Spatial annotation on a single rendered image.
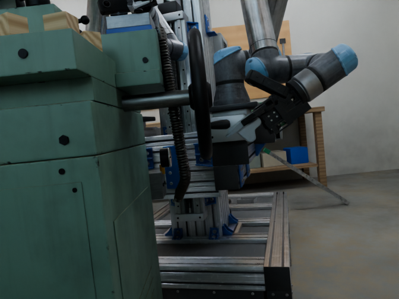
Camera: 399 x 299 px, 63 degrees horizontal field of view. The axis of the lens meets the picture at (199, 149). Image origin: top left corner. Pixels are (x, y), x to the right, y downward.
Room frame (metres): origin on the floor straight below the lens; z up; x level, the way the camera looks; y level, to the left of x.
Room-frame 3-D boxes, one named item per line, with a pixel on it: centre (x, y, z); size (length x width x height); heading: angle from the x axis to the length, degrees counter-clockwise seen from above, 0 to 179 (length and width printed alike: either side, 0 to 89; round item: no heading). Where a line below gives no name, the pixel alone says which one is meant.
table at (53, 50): (0.78, 0.22, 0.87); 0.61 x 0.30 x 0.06; 179
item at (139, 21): (0.78, 0.13, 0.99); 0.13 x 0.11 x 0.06; 179
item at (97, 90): (0.74, 0.27, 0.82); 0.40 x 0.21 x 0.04; 179
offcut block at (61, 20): (0.54, 0.20, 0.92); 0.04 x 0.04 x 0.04; 78
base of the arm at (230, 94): (1.33, -0.15, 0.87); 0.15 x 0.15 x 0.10
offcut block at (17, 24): (0.52, 0.28, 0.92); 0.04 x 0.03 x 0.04; 63
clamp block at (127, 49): (0.78, 0.13, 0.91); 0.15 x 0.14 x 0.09; 179
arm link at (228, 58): (1.34, -0.16, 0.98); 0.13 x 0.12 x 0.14; 96
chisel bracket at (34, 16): (0.75, 0.35, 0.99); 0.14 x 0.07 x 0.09; 89
